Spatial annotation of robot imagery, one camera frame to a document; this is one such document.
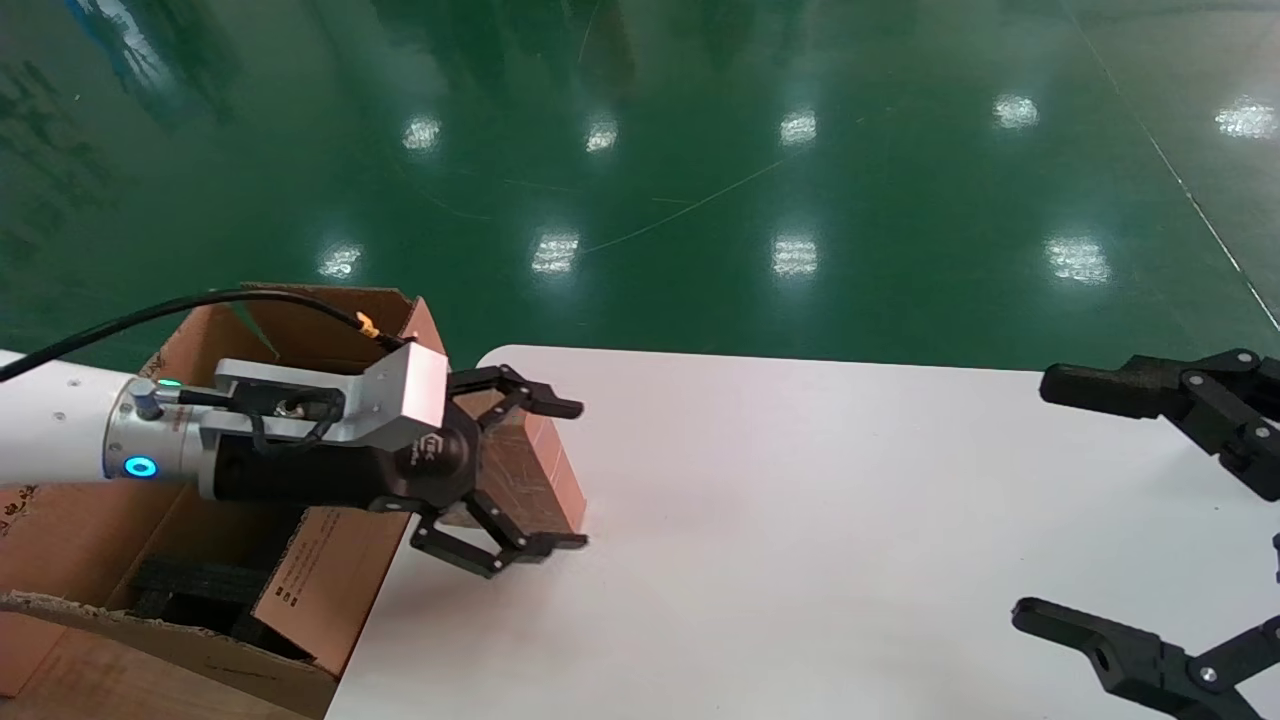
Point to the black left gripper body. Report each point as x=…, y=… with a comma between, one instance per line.
x=300, y=475

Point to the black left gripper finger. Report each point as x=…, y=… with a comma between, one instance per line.
x=470, y=558
x=555, y=403

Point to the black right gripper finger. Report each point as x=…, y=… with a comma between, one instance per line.
x=1130, y=388
x=1110, y=648

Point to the small brown cardboard box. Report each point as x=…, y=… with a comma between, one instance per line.
x=535, y=475

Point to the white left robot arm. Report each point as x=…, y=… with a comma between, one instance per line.
x=50, y=430

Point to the big open cardboard box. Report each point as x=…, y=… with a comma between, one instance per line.
x=60, y=540

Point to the black foam insert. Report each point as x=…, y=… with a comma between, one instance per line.
x=200, y=585

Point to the silver camera mount bracket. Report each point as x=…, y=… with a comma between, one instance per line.
x=300, y=374

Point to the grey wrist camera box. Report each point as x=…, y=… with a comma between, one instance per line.
x=415, y=395

